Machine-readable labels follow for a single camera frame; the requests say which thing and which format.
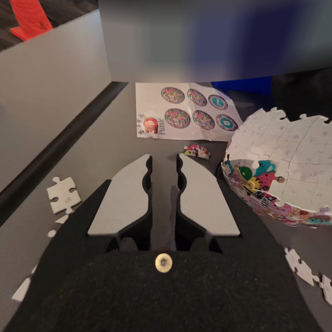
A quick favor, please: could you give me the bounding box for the puzzle instruction sheet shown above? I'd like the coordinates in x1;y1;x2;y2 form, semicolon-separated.
135;82;244;142

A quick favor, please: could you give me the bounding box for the black ball stand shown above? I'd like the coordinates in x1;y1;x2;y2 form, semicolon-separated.
216;163;229;182

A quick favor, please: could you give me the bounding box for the blue plastic bin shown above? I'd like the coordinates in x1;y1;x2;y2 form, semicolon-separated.
211;76;273;95

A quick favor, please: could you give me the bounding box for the black table edge strip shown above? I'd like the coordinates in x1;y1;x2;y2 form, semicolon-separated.
0;82;129;226

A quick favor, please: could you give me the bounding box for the orange traffic cone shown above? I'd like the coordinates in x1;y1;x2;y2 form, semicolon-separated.
10;0;54;42

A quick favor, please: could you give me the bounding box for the colourful puzzle ball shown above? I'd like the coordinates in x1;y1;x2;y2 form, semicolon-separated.
221;108;332;229

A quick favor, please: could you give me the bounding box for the colourful faced puzzle piece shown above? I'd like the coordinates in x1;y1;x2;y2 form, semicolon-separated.
184;145;211;159

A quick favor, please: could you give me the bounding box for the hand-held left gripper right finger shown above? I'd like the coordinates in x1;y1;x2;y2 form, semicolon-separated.
175;153;241;251

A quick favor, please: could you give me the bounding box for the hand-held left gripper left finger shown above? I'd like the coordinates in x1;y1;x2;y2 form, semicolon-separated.
87;154;153;251

